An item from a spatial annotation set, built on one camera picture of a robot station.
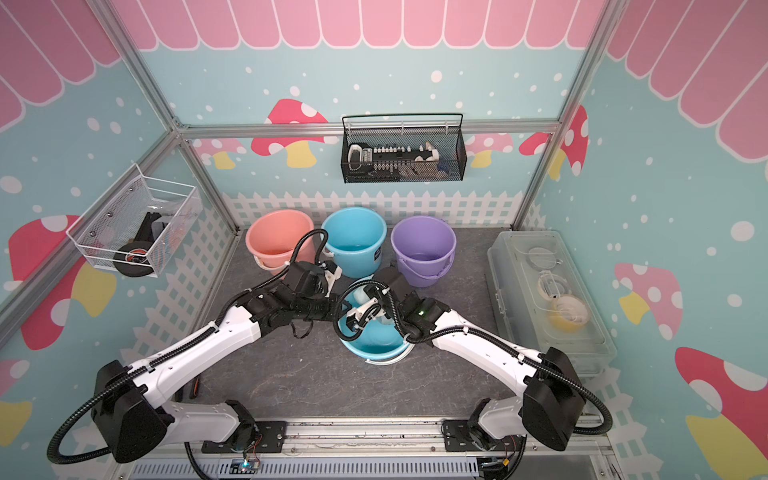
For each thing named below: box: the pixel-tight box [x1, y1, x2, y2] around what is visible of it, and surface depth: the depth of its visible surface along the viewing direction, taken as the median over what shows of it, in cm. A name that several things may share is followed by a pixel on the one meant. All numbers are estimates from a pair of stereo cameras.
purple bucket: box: [390, 215, 457, 288], surface depth 99 cm
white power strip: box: [348, 142, 432, 175], surface depth 90 cm
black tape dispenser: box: [113, 211, 162, 277], surface depth 67 cm
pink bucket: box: [246, 209, 315, 272], surface depth 100 cm
